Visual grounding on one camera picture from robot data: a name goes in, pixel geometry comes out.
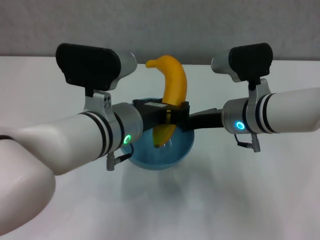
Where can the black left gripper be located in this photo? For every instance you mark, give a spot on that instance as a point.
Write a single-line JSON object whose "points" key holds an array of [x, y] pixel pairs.
{"points": [[150, 111]]}

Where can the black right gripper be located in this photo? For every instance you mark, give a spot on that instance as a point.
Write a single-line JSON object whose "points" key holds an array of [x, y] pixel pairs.
{"points": [[212, 120]]}

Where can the yellow banana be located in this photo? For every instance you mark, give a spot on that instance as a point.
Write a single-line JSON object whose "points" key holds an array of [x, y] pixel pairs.
{"points": [[175, 80]]}

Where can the blue plastic bowl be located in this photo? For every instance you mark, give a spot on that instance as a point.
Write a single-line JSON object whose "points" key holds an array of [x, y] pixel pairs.
{"points": [[162, 160]]}

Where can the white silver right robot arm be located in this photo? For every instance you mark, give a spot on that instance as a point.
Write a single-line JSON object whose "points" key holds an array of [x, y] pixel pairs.
{"points": [[287, 112]]}

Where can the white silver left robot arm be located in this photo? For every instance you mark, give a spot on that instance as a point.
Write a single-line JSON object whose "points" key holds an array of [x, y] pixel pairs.
{"points": [[62, 140]]}

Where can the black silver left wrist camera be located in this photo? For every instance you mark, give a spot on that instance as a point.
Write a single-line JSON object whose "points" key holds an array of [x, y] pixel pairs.
{"points": [[87, 65]]}

